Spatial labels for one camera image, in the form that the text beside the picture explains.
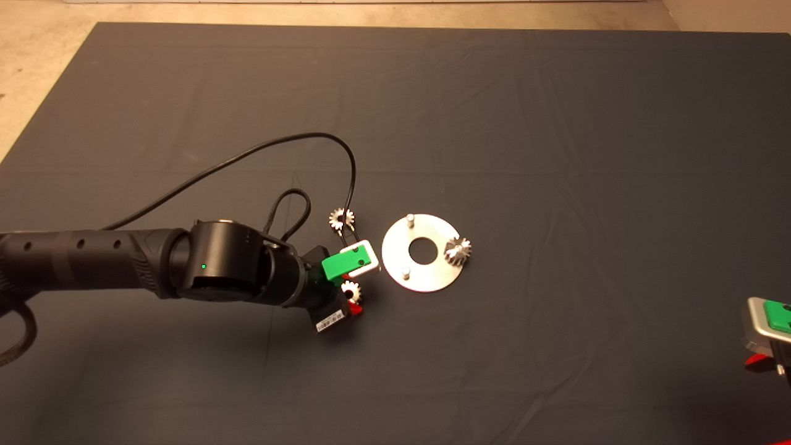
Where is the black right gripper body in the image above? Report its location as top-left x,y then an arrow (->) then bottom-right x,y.
772,337 -> 791,387

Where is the dark grey table cloth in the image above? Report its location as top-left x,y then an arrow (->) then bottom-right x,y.
0,22 -> 791,445

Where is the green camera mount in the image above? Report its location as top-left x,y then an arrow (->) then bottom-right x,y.
763,300 -> 791,336
321,246 -> 371,286

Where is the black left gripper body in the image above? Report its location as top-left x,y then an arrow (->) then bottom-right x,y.
303,245 -> 347,334

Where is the round metal carrier plate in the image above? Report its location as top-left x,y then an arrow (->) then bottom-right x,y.
381,213 -> 464,293

